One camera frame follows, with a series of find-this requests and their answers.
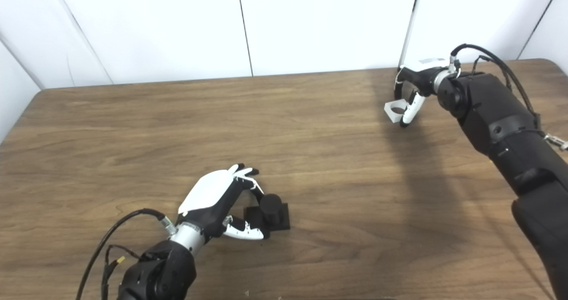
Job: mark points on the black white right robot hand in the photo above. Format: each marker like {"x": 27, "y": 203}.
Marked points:
{"x": 424, "y": 76}

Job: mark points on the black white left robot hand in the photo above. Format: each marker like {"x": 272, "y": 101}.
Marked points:
{"x": 208, "y": 193}

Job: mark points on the white square piece with hole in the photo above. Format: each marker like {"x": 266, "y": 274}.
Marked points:
{"x": 390, "y": 112}

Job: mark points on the black peg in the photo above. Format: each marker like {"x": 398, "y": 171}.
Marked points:
{"x": 273, "y": 211}

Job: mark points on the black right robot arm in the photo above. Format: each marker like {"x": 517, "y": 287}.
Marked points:
{"x": 510, "y": 131}

